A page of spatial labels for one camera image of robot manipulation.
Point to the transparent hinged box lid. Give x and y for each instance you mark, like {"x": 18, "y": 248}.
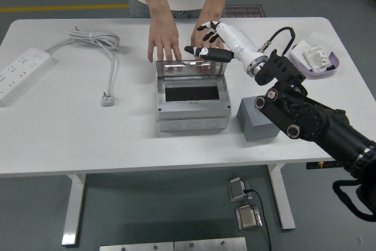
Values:
{"x": 160, "y": 68}

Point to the yellow floor tape line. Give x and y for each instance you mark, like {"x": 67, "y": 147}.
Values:
{"x": 73, "y": 7}

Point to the dark floor sign mat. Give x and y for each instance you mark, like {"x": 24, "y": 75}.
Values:
{"x": 246, "y": 11}

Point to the grey cube battery holder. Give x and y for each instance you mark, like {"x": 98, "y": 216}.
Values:
{"x": 252, "y": 121}

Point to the person's left hand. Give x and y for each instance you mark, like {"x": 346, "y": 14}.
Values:
{"x": 198, "y": 38}

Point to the white power strip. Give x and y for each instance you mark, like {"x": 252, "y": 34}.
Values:
{"x": 20, "y": 71}

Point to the clear plastic bag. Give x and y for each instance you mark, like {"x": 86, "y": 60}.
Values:
{"x": 321, "y": 39}

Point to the black table control panel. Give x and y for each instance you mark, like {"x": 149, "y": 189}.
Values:
{"x": 320, "y": 165}

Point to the white flat card box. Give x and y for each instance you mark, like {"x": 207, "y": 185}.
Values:
{"x": 299, "y": 51}

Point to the white table leg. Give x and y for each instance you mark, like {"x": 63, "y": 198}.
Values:
{"x": 283, "y": 201}
{"x": 73, "y": 210}

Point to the white power plug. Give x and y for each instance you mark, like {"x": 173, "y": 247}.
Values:
{"x": 107, "y": 101}

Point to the person's right hand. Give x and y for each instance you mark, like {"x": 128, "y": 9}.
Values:
{"x": 163, "y": 35}

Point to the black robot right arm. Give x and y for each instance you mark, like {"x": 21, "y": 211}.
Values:
{"x": 323, "y": 124}

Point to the purple shallow tray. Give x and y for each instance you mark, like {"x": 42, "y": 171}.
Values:
{"x": 317, "y": 75}

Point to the small black part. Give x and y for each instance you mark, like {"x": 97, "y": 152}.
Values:
{"x": 331, "y": 68}

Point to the white socket panel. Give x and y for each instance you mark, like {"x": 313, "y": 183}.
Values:
{"x": 315, "y": 58}

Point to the grey metal plate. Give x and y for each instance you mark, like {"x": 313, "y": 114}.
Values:
{"x": 210, "y": 244}
{"x": 136, "y": 247}

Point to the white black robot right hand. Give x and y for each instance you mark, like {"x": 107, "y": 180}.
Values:
{"x": 238, "y": 40}

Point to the metal foot pedal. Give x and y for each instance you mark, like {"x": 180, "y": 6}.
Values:
{"x": 236, "y": 190}
{"x": 248, "y": 218}

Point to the grey plastic junction box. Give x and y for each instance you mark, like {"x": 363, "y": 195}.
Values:
{"x": 191, "y": 113}

